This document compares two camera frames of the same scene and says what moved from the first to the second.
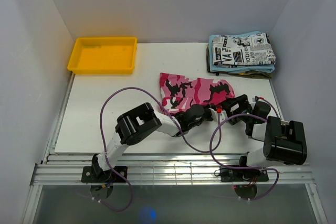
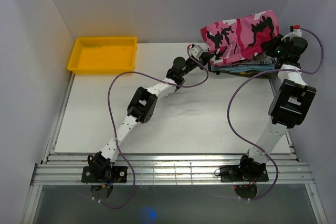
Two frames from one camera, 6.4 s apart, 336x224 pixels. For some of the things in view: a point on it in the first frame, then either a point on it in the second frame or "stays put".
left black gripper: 208,108 to 204,57
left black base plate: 95,174 stays put
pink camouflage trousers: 178,93 to 235,40
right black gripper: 242,100 to 269,46
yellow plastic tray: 103,55 stays put
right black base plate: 232,174 stays put
